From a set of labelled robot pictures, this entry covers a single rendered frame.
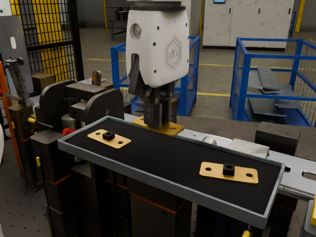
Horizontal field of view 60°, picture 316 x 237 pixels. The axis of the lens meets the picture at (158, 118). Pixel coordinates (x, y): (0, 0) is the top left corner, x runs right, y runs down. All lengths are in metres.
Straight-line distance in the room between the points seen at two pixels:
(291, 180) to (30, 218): 0.84
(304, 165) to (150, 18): 0.61
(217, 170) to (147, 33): 0.23
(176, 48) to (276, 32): 8.52
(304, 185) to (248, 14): 8.14
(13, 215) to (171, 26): 0.93
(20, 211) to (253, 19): 8.21
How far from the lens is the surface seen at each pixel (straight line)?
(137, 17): 0.37
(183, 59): 0.42
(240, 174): 0.43
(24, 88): 1.07
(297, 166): 0.81
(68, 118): 0.78
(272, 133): 0.90
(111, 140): 0.51
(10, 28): 1.37
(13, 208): 1.18
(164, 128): 0.43
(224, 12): 8.71
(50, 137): 0.75
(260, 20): 8.81
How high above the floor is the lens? 1.40
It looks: 24 degrees down
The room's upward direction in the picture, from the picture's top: straight up
